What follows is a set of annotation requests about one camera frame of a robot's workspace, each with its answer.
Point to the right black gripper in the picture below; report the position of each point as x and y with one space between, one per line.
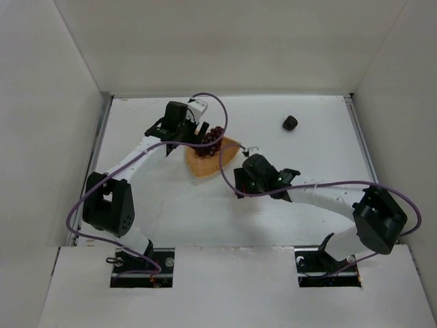
240 182

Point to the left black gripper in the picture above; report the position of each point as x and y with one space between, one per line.
192 129

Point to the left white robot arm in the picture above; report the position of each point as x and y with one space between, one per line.
110 208

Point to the dark red grape bunch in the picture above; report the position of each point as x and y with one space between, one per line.
213 137

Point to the left aluminium table rail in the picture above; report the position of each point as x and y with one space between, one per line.
107 100

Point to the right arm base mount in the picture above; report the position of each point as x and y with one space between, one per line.
316 269

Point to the woven triangular fruit basket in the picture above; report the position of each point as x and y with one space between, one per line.
202 167

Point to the aluminium table rail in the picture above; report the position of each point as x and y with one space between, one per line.
370 160
107 100

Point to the right aluminium table rail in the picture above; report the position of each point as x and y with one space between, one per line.
370 160

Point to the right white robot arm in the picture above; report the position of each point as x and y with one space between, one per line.
301 189

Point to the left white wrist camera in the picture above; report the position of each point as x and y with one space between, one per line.
195 109

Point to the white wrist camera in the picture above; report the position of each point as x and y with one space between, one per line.
195 109
247 152

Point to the dark fake fruit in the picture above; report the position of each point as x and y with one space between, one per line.
290 123

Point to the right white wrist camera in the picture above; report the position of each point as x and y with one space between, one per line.
247 152

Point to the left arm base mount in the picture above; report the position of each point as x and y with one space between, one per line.
133 272

